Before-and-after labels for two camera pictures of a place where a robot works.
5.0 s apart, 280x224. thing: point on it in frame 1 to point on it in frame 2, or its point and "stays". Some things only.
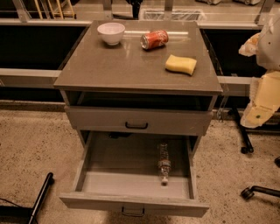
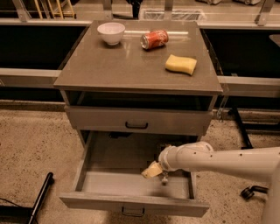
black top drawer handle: (136, 127) stays
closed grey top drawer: (133, 120) stays
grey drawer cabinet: (139, 77) stays
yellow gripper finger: (255, 115) to (153, 170)
